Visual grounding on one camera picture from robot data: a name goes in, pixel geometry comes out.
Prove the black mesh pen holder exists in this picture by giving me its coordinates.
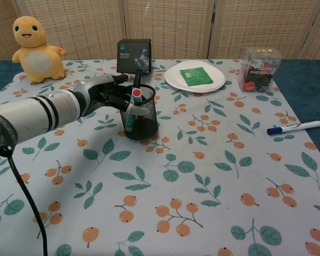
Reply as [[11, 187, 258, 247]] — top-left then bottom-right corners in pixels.
[[119, 84, 160, 141]]

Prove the green marker with red cap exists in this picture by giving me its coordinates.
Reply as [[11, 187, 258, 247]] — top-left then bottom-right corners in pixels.
[[130, 89, 142, 105]]

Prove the white paper plate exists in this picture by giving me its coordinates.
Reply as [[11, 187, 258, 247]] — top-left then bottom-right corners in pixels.
[[164, 60, 227, 93]]

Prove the floral tablecloth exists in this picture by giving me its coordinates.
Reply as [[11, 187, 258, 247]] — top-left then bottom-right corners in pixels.
[[0, 58, 320, 256]]

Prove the green marker with black cap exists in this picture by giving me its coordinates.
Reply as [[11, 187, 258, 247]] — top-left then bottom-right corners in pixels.
[[125, 68, 143, 133]]

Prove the black cardboard box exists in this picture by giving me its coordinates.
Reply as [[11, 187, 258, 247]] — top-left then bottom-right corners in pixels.
[[116, 38, 153, 75]]

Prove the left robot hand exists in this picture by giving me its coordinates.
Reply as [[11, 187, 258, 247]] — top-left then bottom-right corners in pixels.
[[73, 73, 150, 118]]

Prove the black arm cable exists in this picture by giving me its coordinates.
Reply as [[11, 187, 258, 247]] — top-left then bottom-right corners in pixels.
[[0, 145, 49, 256]]

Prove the clear plastic snack box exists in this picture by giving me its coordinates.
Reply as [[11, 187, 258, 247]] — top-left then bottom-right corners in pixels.
[[237, 46, 283, 93]]

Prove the yellow plush dinosaur toy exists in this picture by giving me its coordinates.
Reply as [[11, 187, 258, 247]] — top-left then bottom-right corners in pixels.
[[11, 15, 67, 85]]

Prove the green sachet packet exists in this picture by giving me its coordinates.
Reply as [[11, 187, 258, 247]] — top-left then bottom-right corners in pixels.
[[179, 66, 214, 86]]

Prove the blue whiteboard marker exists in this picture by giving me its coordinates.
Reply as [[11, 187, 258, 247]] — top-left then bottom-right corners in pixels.
[[267, 120, 320, 136]]

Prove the bamboo folding screen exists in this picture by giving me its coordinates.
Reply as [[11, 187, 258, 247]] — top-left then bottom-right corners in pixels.
[[0, 0, 320, 65]]

